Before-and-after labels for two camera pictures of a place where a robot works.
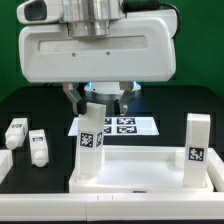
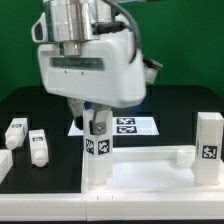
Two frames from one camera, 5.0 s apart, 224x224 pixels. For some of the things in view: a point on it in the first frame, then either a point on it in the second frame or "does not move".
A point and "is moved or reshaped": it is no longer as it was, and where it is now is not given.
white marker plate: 123,126 does not move
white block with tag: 196,150 -> 209,148
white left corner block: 6,163 does not move
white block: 91,140 is moved or reshaped
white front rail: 114,207 does not move
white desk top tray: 147,169 is moved or reshaped
